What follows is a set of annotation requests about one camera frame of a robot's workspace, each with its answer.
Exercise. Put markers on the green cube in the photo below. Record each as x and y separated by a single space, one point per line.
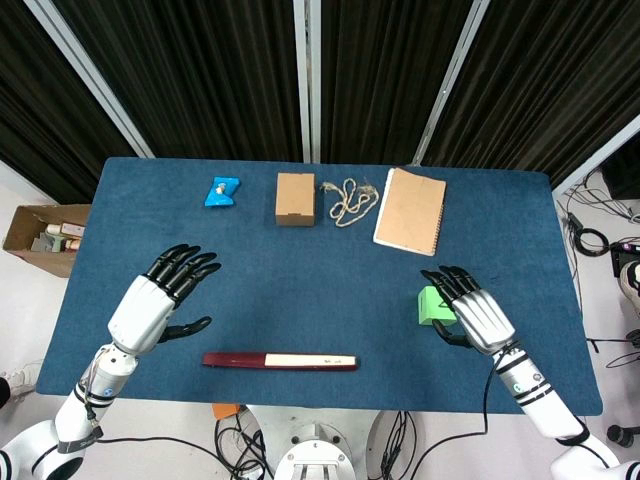
434 309

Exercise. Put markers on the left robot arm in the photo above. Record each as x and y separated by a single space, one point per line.
75 405

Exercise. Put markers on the dark red folding fan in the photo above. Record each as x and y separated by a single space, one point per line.
280 361

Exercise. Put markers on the white sneaker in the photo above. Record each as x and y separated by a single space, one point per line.
631 285

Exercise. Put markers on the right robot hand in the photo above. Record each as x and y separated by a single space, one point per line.
480 312

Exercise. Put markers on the orange tag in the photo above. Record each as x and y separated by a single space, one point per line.
226 410

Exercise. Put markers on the blue snack packet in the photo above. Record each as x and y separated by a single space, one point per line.
222 192

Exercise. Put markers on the small cardboard box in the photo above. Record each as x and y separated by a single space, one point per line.
295 199

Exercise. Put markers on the brown spiral notebook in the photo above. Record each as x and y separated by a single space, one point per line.
411 211

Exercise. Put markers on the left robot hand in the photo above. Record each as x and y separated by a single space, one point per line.
140 315

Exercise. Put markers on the open cardboard storage box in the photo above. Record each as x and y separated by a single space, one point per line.
42 240

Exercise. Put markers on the robot torso base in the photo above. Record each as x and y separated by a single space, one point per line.
312 450

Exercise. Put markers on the blue table mat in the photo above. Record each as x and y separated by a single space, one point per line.
320 285

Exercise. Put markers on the black device with pink light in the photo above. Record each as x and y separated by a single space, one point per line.
625 255

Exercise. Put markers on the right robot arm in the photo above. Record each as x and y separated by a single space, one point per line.
550 405

